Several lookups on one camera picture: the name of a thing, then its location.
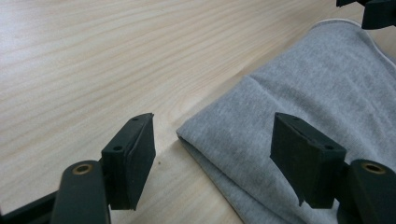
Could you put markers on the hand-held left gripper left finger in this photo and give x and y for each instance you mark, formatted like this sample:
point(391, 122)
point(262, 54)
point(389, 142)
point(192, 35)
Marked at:
point(130, 161)

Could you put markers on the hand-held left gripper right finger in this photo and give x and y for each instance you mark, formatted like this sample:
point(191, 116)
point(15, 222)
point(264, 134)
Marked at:
point(306, 161)

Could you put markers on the grey shorts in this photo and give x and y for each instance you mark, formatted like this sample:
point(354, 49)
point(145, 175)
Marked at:
point(311, 93)

